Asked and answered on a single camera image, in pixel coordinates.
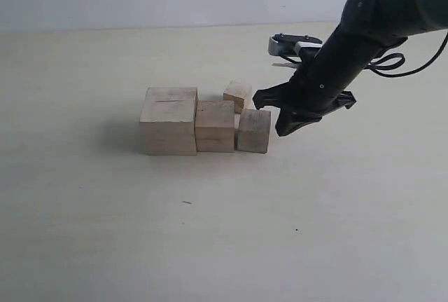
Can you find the largest wooden cube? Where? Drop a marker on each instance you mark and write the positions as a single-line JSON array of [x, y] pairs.
[[167, 121]]

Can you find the medium wooden cube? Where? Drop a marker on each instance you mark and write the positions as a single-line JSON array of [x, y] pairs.
[[254, 131]]

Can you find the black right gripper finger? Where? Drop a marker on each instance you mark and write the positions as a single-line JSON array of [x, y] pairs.
[[276, 96], [291, 119]]

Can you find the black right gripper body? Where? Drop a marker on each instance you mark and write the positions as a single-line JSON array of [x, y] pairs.
[[337, 61]]

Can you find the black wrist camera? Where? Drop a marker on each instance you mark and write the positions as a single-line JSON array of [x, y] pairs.
[[287, 45]]

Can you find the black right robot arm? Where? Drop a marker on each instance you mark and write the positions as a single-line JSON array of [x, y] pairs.
[[397, 20]]

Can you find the tall wooden cube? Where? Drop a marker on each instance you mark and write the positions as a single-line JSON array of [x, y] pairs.
[[215, 126]]

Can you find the smallest wooden cube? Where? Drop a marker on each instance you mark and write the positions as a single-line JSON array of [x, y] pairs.
[[239, 93]]

